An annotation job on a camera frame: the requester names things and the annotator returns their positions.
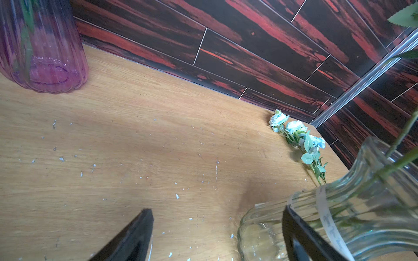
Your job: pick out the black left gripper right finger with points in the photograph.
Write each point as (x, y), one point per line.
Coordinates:
(303, 243)

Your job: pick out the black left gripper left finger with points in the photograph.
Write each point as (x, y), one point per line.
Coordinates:
(131, 243)

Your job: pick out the clear glass vase with ribbon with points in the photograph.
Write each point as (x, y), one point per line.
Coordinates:
(370, 212)

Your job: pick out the blue purple glass vase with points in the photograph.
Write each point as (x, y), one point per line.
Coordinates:
(40, 46)

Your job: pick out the white flower stem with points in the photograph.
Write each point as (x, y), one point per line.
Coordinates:
(296, 134)

